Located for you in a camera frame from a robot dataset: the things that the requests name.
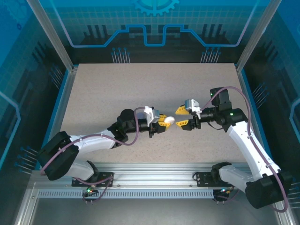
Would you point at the aluminium frame post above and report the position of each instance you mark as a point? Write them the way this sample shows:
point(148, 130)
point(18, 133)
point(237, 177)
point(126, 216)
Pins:
point(257, 35)
point(53, 35)

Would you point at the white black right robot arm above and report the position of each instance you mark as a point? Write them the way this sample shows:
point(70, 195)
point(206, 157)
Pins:
point(243, 147)

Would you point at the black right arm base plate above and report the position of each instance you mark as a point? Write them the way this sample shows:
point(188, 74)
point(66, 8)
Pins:
point(204, 179)

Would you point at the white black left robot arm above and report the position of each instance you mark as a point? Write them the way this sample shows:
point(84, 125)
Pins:
point(91, 144)

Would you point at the white earbud charging case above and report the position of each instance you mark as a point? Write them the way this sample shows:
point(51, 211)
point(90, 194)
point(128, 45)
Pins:
point(169, 119)

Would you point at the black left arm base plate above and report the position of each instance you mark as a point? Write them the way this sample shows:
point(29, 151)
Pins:
point(109, 174)

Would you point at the aluminium side rail blue trim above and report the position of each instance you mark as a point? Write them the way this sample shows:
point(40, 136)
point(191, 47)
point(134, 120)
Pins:
point(63, 98)
point(248, 98)

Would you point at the aluminium mounting rail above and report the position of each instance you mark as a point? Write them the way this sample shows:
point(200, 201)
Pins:
point(152, 173)

